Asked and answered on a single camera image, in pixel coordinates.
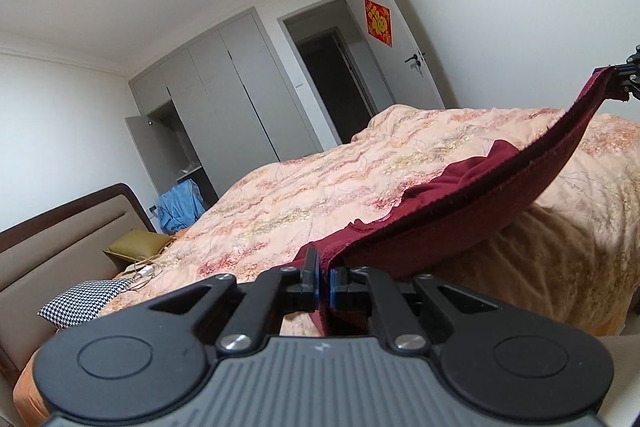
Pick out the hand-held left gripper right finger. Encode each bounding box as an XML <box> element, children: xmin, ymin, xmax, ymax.
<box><xmin>329</xmin><ymin>266</ymin><xmax>503</xmax><ymax>354</ymax></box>

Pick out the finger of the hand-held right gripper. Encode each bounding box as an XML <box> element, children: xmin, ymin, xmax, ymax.
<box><xmin>594</xmin><ymin>44</ymin><xmax>640</xmax><ymax>104</ymax></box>

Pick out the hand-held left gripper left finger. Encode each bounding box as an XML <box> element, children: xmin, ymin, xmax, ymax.
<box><xmin>135</xmin><ymin>247</ymin><xmax>321</xmax><ymax>355</ymax></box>

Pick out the dark red sweater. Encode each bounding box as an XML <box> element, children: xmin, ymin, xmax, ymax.
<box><xmin>292</xmin><ymin>67</ymin><xmax>629</xmax><ymax>338</ymax></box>

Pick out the bed with floral peach duvet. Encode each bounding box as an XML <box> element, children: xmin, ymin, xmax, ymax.
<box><xmin>97</xmin><ymin>104</ymin><xmax>640</xmax><ymax>344</ymax></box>

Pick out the blue garment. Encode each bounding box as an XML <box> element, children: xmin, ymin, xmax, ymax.
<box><xmin>157</xmin><ymin>179</ymin><xmax>206</xmax><ymax>234</ymax></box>

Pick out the olive green pillow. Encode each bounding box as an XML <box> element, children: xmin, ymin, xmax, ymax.
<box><xmin>103</xmin><ymin>229</ymin><xmax>177</xmax><ymax>264</ymax></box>

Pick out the grey built-in wardrobe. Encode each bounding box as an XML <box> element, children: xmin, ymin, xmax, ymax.
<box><xmin>125</xmin><ymin>7</ymin><xmax>344</xmax><ymax>208</ymax></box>

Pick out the white room door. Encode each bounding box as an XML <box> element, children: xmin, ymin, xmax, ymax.
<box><xmin>345</xmin><ymin>0</ymin><xmax>461</xmax><ymax>118</ymax></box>

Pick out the houndstooth pillow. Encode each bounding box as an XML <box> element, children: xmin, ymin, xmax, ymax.
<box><xmin>39</xmin><ymin>278</ymin><xmax>137</xmax><ymax>331</ymax></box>

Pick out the red door decoration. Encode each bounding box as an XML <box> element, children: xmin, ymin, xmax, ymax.
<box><xmin>364</xmin><ymin>0</ymin><xmax>394</xmax><ymax>48</ymax></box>

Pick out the brown padded bed headboard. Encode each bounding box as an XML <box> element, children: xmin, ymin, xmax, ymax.
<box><xmin>0</xmin><ymin>183</ymin><xmax>159</xmax><ymax>374</ymax></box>

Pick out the orange bed sheet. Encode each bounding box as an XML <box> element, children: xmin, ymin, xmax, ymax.
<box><xmin>12</xmin><ymin>349</ymin><xmax>53</xmax><ymax>415</ymax></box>

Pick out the white charger with cable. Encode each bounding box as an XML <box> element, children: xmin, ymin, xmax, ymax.
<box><xmin>120</xmin><ymin>257</ymin><xmax>163</xmax><ymax>292</ymax></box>

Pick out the grey door frame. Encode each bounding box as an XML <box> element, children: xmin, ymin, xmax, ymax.
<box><xmin>276</xmin><ymin>0</ymin><xmax>397</xmax><ymax>145</ymax></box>

